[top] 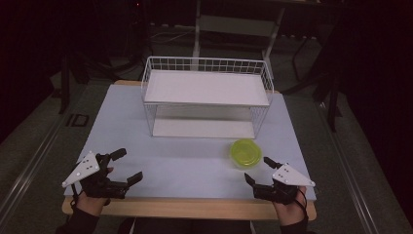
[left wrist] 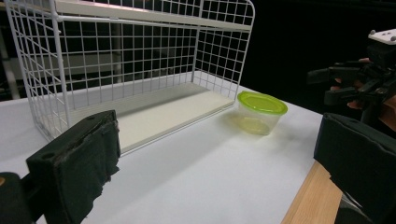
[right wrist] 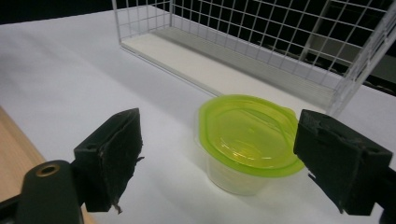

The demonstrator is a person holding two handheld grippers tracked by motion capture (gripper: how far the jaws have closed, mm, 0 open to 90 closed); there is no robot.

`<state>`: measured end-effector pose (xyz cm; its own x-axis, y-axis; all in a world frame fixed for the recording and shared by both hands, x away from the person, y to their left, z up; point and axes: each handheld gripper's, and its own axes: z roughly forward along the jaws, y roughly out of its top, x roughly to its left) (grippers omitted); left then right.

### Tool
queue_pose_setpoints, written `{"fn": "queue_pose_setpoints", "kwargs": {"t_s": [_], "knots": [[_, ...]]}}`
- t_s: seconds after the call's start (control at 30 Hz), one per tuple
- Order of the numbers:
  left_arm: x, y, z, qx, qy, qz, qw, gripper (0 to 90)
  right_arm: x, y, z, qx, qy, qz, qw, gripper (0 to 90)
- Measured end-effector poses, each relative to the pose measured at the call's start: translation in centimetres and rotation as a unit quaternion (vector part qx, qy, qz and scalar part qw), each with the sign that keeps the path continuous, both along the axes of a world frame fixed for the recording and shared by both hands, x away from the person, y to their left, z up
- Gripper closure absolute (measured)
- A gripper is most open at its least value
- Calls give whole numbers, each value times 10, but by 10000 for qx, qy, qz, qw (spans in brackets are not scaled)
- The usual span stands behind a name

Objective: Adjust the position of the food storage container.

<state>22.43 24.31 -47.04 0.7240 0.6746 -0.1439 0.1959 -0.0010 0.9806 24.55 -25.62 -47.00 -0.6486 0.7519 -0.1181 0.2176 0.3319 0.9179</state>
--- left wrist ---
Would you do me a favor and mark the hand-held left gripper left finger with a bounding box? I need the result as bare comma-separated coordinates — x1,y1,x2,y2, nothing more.
25,109,121,224

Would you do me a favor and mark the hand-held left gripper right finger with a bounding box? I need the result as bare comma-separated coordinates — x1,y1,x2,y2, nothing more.
313,112,396,224

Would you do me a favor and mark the clear container with green lid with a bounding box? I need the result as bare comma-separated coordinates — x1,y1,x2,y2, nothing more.
236,90,289,136

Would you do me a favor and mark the white wire rack shelf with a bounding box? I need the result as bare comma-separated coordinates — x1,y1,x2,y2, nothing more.
3,0,256,157

